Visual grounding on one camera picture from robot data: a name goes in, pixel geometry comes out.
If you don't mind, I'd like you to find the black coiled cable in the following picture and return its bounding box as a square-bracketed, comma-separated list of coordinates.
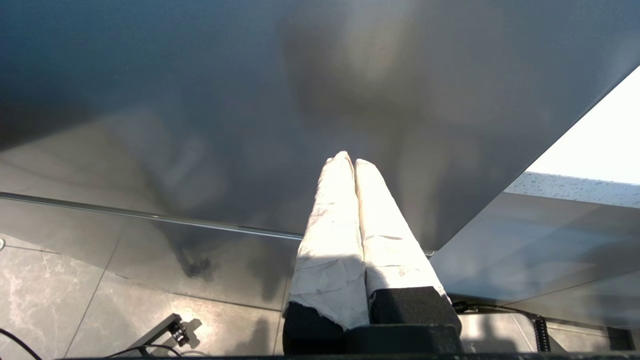
[451, 299, 553, 354]

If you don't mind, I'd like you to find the thin black cable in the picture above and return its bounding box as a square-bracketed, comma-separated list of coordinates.
[0, 327, 45, 360]
[102, 343, 186, 360]

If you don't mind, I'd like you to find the base cabinet front panel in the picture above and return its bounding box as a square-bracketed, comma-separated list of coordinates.
[430, 191, 640, 331]

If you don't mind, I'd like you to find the small black block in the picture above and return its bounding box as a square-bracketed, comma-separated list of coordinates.
[606, 326, 636, 352]

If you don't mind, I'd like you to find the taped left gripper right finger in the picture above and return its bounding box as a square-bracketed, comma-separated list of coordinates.
[355, 159, 462, 328]

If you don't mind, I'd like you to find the tall cabinet unit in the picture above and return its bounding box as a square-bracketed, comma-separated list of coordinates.
[0, 0, 640, 253]

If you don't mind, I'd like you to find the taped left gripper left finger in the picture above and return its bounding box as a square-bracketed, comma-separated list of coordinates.
[282, 151, 371, 354]

